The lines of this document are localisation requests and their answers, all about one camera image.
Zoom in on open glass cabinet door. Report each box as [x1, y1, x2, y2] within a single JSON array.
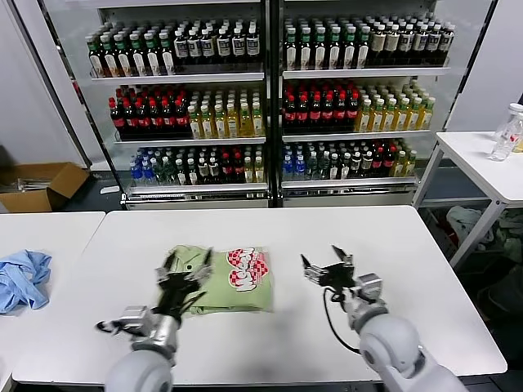
[[443, 0, 499, 132], [7, 0, 123, 197]]

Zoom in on clear white cap bottle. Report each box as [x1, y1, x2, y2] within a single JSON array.
[[489, 104, 523, 163]]

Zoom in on green cap tea bottle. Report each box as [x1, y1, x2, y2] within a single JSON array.
[[356, 26, 371, 69], [342, 26, 357, 70], [313, 27, 328, 71], [101, 35, 119, 78], [114, 34, 133, 78], [144, 33, 162, 77], [284, 27, 299, 71], [87, 37, 105, 78], [328, 27, 342, 70], [298, 27, 314, 71], [158, 32, 176, 76], [129, 33, 147, 78]]

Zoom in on wrapped metal rods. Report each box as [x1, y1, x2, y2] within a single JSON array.
[[0, 176, 56, 194]]

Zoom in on open cardboard box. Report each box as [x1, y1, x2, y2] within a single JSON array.
[[0, 162, 91, 214]]

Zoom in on white crumpled garment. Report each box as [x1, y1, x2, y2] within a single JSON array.
[[445, 206, 495, 246]]

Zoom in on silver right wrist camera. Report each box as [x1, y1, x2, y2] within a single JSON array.
[[355, 273, 385, 303]]

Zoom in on pale green crumpled garment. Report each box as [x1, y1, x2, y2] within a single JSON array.
[[496, 210, 523, 263]]

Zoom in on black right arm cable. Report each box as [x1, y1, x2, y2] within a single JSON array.
[[321, 287, 363, 354]]

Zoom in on white label dark bottle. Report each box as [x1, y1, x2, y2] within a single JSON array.
[[187, 28, 203, 63], [216, 27, 233, 62], [231, 26, 247, 62], [201, 27, 217, 62], [173, 29, 189, 65], [245, 24, 262, 62]]

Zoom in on crumpled light blue cloth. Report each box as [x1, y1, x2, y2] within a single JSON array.
[[0, 249, 53, 315]]

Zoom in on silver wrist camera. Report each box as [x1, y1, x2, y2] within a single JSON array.
[[355, 273, 385, 303], [118, 305, 150, 332]]

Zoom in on light green t-shirt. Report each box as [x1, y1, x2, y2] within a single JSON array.
[[163, 243, 274, 319]]

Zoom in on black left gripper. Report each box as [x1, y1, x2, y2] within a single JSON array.
[[154, 246, 214, 319]]

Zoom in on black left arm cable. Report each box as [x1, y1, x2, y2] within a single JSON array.
[[178, 289, 208, 320]]

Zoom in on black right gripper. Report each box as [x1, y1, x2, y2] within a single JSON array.
[[300, 244, 360, 291]]

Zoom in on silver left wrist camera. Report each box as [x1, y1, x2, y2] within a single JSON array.
[[118, 305, 150, 332]]

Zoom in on glass front drinks cabinet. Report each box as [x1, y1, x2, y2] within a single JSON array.
[[277, 0, 450, 209], [97, 0, 273, 212]]

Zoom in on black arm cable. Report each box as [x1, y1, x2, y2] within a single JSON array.
[[321, 287, 363, 354], [178, 289, 208, 320]]

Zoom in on beige label dark bottle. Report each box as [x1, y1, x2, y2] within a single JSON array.
[[427, 24, 441, 66], [370, 24, 386, 66], [440, 24, 455, 65], [413, 24, 428, 66], [399, 24, 413, 66], [384, 24, 400, 66]]

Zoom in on white side table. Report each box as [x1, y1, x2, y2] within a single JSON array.
[[411, 131, 523, 270]]

